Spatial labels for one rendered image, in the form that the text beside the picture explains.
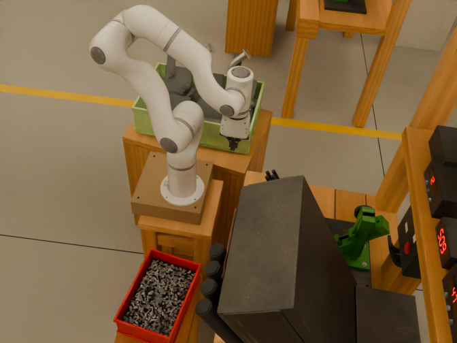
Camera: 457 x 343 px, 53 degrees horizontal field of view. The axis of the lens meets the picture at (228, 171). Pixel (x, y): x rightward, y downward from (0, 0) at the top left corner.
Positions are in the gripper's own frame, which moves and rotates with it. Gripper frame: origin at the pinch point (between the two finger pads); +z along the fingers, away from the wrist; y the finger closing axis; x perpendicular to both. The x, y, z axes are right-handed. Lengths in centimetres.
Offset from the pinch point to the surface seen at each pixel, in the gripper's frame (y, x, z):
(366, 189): -90, -110, 130
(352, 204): -55, -18, 42
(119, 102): 113, -162, 130
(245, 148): -2, -47, 46
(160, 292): 18, 41, 42
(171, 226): 22, 9, 45
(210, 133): 16, -48, 41
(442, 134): -59, 17, -33
